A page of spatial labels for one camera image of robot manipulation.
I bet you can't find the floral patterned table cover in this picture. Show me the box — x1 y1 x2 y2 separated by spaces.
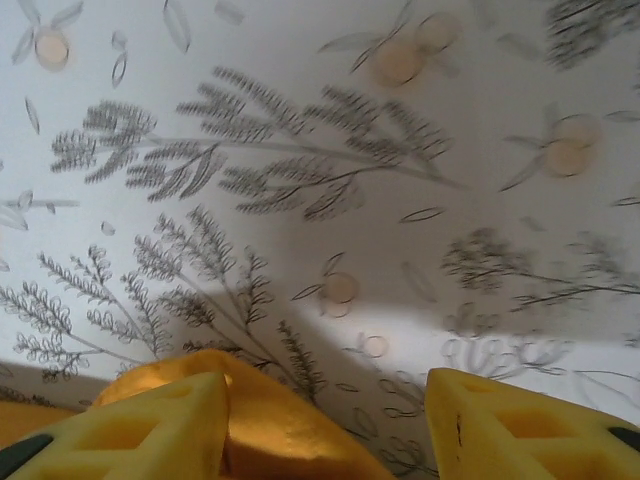
0 0 640 480

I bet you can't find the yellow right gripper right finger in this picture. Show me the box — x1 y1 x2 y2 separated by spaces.
424 367 640 480

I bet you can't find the orange t-shirt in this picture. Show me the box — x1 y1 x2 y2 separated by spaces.
0 348 389 480

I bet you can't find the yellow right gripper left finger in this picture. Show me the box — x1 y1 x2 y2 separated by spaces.
0 372 230 480

